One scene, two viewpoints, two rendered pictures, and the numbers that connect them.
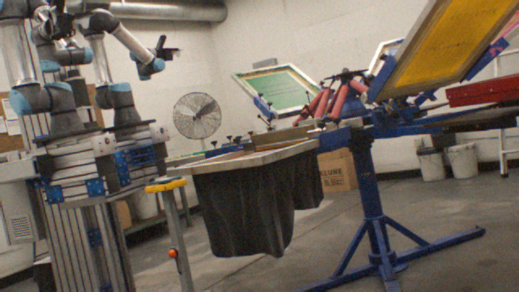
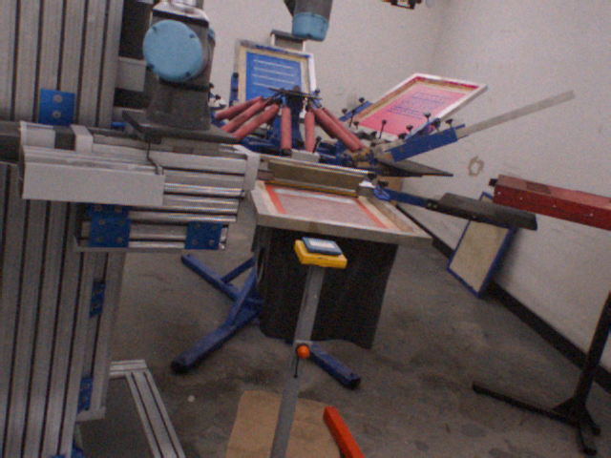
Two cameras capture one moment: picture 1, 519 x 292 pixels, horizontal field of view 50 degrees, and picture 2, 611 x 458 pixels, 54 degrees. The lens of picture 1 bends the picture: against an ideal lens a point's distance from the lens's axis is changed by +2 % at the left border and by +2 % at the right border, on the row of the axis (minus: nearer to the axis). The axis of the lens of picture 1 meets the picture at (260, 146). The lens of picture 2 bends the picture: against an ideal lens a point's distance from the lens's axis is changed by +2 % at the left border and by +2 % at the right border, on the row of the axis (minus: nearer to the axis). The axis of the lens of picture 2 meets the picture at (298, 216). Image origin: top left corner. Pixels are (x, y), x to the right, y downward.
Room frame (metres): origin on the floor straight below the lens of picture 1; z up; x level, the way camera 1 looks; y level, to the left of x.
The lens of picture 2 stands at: (1.40, 1.72, 1.44)
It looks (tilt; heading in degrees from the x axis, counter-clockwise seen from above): 14 degrees down; 310
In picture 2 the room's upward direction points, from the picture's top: 11 degrees clockwise
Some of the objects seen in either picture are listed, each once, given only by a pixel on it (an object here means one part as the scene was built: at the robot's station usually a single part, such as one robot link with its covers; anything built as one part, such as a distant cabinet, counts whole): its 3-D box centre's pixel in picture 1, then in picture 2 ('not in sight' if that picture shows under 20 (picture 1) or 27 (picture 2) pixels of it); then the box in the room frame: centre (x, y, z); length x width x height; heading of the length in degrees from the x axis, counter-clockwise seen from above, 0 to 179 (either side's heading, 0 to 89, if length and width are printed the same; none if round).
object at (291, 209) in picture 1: (298, 197); not in sight; (2.58, -0.13, 0.74); 0.46 x 0.04 x 0.42; 142
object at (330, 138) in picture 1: (332, 137); (373, 196); (2.77, -0.37, 0.97); 0.30 x 0.05 x 0.07; 142
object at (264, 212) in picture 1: (235, 213); (326, 287); (2.52, 0.18, 0.74); 0.45 x 0.03 x 0.43; 52
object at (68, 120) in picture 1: (65, 122); (181, 102); (2.55, 0.86, 1.31); 0.15 x 0.15 x 0.10
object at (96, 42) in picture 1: (100, 61); not in sight; (3.11, 0.78, 1.63); 0.15 x 0.12 x 0.55; 45
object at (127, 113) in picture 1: (126, 114); (136, 79); (3.02, 0.69, 1.31); 0.15 x 0.15 x 0.10
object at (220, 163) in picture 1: (262, 152); (322, 200); (2.75, 0.00, 0.97); 0.79 x 0.58 x 0.04; 142
